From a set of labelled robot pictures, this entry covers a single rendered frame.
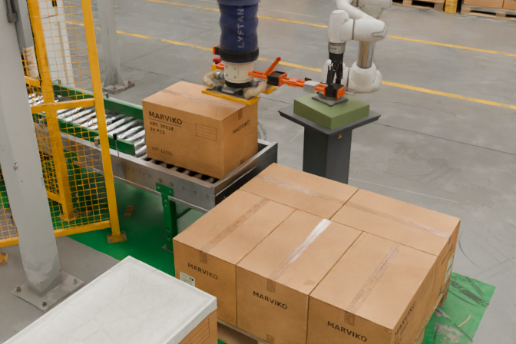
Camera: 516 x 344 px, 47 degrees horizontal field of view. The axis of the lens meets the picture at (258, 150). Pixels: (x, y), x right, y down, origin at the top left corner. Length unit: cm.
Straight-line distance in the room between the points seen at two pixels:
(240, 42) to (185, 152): 82
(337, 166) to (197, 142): 106
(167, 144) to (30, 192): 88
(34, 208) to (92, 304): 149
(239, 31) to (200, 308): 173
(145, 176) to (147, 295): 181
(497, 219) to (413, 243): 147
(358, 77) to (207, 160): 109
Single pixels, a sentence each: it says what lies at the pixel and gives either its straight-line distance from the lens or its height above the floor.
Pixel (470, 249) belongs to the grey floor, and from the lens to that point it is 416.
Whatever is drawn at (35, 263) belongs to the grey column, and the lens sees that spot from 362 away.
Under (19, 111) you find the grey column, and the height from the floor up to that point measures 115.
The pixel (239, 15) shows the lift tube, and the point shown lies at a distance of 324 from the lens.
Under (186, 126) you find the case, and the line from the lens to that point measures 358.
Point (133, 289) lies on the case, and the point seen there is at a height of 102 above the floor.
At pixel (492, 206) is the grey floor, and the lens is 469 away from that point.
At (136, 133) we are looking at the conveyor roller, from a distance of 434.
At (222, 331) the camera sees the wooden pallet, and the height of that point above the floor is 2.
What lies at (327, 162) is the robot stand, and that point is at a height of 45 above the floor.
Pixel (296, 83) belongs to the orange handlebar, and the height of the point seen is 121.
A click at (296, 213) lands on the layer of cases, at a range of 329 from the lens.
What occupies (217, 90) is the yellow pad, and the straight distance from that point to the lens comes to 342.
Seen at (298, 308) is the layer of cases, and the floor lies 44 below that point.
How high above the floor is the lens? 233
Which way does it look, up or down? 27 degrees down
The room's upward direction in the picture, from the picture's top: straight up
